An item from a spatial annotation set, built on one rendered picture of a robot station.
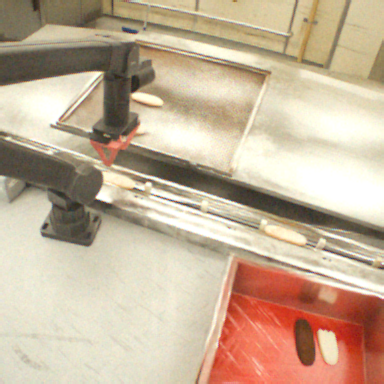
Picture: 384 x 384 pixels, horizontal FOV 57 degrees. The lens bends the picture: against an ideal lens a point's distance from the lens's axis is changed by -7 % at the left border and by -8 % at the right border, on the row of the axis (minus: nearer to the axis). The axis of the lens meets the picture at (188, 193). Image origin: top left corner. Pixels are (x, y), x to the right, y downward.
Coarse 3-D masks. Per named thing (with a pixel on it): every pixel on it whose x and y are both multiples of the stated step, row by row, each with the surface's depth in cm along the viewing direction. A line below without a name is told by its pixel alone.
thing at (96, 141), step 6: (90, 138) 77; (96, 138) 77; (102, 138) 78; (108, 138) 78; (96, 144) 78; (102, 144) 77; (108, 144) 77; (114, 144) 78; (120, 144) 78; (96, 150) 80; (102, 150) 81; (114, 150) 77; (102, 156) 81; (114, 156) 80; (108, 162) 82
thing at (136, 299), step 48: (0, 240) 76; (48, 240) 78; (96, 240) 80; (144, 240) 82; (0, 288) 68; (48, 288) 70; (96, 288) 71; (144, 288) 73; (192, 288) 74; (0, 336) 61; (48, 336) 62; (96, 336) 64; (144, 336) 65; (192, 336) 66
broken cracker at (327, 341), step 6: (324, 330) 68; (318, 336) 67; (324, 336) 67; (330, 336) 67; (318, 342) 67; (324, 342) 66; (330, 342) 66; (324, 348) 65; (330, 348) 65; (336, 348) 65; (324, 354) 64; (330, 354) 64; (336, 354) 64; (330, 360) 64; (336, 360) 64
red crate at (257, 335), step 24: (240, 312) 71; (264, 312) 71; (288, 312) 71; (240, 336) 67; (264, 336) 67; (288, 336) 67; (336, 336) 68; (360, 336) 69; (216, 360) 63; (240, 360) 63; (264, 360) 63; (288, 360) 64; (360, 360) 65
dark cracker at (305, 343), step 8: (304, 320) 70; (296, 328) 68; (304, 328) 68; (296, 336) 67; (304, 336) 67; (312, 336) 67; (296, 344) 66; (304, 344) 65; (312, 344) 65; (304, 352) 64; (312, 352) 64; (304, 360) 63; (312, 360) 63
